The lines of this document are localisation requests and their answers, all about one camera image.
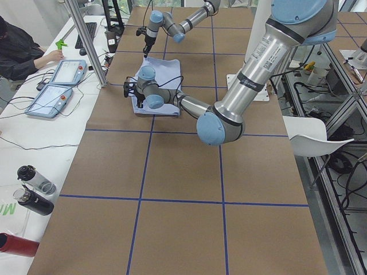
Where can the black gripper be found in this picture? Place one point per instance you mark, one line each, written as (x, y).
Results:
(148, 42)
(139, 97)

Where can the blue striped button shirt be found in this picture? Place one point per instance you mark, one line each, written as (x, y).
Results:
(167, 75)

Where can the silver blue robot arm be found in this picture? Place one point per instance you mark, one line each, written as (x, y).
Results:
(290, 24)
(177, 31)

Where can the person in black clothes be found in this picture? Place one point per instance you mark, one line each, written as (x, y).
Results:
(20, 55)

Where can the person's hand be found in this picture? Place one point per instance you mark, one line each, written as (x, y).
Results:
(54, 56)

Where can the upper blue teach pendant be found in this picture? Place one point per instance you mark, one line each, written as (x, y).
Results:
(69, 72)

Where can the blue teach pendant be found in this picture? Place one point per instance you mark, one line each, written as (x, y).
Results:
(69, 72)
(50, 101)

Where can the green plastic clamp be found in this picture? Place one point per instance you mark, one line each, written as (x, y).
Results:
(60, 44)

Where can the lower blue teach pendant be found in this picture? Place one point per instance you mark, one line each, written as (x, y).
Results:
(50, 101)

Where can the clear bottle black lid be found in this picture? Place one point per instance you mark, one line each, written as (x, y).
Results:
(29, 175)

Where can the white plastic chair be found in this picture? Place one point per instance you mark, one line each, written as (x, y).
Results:
(308, 138)

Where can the red bottle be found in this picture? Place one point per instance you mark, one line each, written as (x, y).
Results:
(15, 245)

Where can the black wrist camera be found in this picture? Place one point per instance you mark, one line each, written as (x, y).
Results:
(141, 31)
(129, 89)

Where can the aluminium frame post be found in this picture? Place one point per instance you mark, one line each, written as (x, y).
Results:
(87, 41)

